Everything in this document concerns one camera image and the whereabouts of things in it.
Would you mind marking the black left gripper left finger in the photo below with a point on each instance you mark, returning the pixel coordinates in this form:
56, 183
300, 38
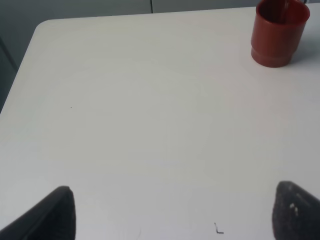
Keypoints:
53, 218

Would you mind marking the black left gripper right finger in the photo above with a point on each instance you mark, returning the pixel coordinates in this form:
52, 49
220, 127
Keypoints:
295, 214

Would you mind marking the red plastic cup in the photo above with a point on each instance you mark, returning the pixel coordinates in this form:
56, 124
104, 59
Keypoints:
277, 31

